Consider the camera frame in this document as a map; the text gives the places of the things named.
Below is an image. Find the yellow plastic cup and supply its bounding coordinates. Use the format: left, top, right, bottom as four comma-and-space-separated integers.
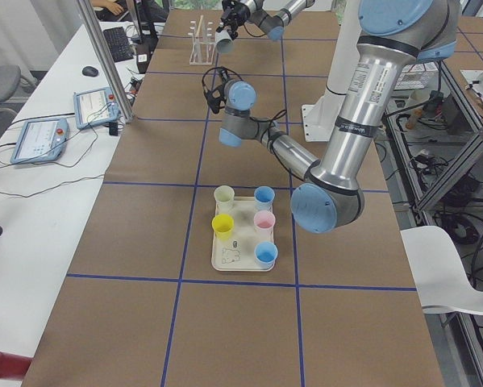
211, 214, 234, 241

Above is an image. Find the red cylinder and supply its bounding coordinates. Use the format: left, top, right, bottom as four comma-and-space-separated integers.
0, 352, 32, 381

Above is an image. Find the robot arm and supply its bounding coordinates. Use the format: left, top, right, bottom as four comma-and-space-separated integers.
216, 0, 315, 40
203, 1, 461, 233

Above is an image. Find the black keyboard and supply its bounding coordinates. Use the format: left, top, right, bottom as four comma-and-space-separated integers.
102, 27, 133, 62

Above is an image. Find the white wire cup rack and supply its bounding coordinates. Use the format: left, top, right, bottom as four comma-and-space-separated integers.
188, 15, 215, 65

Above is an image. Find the grey plastic cup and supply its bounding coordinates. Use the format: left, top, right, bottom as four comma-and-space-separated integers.
214, 30, 234, 54

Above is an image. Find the black computer mouse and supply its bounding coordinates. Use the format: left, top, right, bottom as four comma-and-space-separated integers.
81, 66, 99, 77

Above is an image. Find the light blue plastic cup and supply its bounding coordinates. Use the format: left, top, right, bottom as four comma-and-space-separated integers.
254, 241, 278, 268

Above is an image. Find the pink plastic cup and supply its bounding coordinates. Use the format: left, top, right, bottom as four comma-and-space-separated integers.
253, 210, 276, 238

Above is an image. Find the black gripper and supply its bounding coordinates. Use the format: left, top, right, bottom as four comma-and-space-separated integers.
216, 0, 250, 40
202, 68, 230, 114

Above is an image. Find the white chair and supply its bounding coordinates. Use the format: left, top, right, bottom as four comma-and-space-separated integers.
401, 226, 483, 315

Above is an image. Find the cream plastic tray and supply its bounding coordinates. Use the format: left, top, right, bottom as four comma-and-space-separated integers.
211, 197, 276, 272

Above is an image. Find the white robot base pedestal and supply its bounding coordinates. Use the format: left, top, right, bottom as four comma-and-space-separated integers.
302, 0, 361, 142

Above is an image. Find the pale green plastic cup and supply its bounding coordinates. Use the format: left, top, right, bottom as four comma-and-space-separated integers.
214, 185, 235, 214

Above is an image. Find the blue teach pendant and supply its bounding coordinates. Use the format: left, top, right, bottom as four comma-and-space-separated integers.
73, 87, 120, 130
10, 118, 69, 164

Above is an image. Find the aluminium frame post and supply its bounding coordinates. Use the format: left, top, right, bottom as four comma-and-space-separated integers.
76, 0, 134, 123

